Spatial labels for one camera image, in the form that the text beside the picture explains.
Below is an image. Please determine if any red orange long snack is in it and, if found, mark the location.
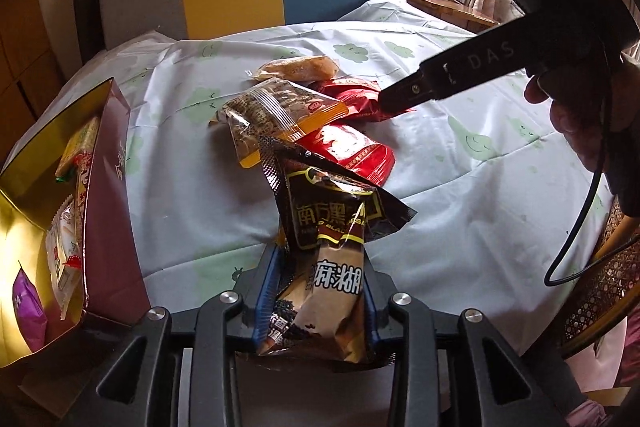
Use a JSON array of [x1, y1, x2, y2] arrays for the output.
[[74, 151, 97, 233]]

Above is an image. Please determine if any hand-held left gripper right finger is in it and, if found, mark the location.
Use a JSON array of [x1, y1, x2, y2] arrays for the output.
[[362, 254, 586, 427]]

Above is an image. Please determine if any wooden side desk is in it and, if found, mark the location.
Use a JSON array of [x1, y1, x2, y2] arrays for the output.
[[372, 0, 501, 32]]

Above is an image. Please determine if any green-edged cracker packet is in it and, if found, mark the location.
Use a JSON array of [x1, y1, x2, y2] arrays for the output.
[[55, 116, 101, 182]]

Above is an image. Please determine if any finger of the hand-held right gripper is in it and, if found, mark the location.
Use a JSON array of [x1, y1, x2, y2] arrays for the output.
[[377, 72, 451, 120]]

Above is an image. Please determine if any person's right hand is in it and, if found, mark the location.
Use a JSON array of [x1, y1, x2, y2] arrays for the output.
[[524, 52, 640, 208]]

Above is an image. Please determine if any wicker chair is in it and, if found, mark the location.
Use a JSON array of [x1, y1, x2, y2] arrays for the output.
[[562, 197, 640, 360]]

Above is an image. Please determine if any white red-label snack packet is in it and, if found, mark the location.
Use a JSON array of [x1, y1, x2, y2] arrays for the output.
[[45, 197, 83, 320]]

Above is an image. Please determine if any wooden wardrobe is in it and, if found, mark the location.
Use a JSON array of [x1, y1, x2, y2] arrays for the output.
[[0, 0, 66, 158]]

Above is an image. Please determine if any pink cloth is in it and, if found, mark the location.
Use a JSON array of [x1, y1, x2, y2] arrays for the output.
[[565, 322, 640, 427]]

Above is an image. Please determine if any golden pastry packet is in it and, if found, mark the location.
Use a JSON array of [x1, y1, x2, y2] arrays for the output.
[[245, 55, 341, 82]]

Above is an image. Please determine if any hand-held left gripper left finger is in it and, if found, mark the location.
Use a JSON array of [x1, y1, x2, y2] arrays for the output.
[[65, 243, 288, 427]]

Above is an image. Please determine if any purple snack packet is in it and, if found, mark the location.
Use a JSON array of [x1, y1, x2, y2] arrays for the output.
[[12, 267, 49, 353]]

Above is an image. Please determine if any gold-lined tin box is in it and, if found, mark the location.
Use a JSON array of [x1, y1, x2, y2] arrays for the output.
[[0, 77, 153, 370]]

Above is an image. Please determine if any red snack packet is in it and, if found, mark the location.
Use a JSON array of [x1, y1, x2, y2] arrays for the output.
[[300, 124, 397, 188], [312, 77, 416, 122]]

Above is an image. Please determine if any black cable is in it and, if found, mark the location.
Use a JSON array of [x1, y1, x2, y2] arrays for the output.
[[544, 7, 626, 288]]

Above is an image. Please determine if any brown sesame paste sachet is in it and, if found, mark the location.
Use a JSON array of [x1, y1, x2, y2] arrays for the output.
[[257, 169, 378, 365], [259, 139, 418, 253]]

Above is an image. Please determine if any clear orange-edged nut packet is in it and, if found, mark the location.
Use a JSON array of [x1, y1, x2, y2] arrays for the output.
[[210, 77, 349, 170]]

